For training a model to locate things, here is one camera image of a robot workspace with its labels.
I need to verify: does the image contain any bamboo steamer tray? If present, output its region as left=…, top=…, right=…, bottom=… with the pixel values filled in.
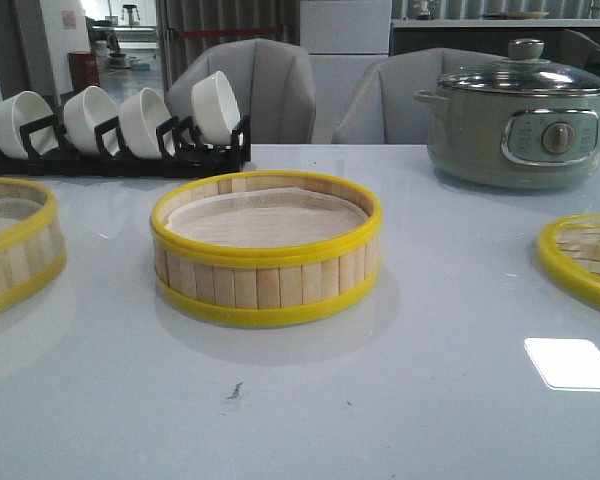
left=150, top=170, right=382, bottom=327
left=0, top=178, right=67, bottom=312

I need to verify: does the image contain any woven bamboo steamer lid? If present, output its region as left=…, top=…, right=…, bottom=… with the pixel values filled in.
left=537, top=213, right=600, bottom=309

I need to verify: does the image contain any white steamer liner paper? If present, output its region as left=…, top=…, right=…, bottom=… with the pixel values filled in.
left=166, top=187, right=368, bottom=248

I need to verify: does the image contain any black bowl rack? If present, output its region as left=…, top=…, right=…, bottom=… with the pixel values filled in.
left=0, top=114, right=251, bottom=179

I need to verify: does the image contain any white bowl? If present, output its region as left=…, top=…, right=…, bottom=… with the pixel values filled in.
left=191, top=71, right=241, bottom=147
left=0, top=91, right=52, bottom=159
left=119, top=88, right=172, bottom=159
left=63, top=85, right=118, bottom=156

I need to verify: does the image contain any right grey chair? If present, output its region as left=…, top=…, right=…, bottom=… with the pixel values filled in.
left=332, top=48, right=499, bottom=145

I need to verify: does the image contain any grey chair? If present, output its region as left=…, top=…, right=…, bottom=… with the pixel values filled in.
left=166, top=38, right=316, bottom=144
left=332, top=48, right=499, bottom=145

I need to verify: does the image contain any left grey chair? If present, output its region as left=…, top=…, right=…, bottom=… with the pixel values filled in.
left=166, top=38, right=316, bottom=144

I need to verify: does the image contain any grey-green electric pot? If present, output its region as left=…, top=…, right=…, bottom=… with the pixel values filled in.
left=414, top=87, right=600, bottom=190

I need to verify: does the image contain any red bin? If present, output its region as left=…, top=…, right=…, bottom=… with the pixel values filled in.
left=68, top=51, right=100, bottom=93

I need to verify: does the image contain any glass pot lid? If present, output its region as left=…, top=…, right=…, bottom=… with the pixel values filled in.
left=438, top=38, right=600, bottom=96

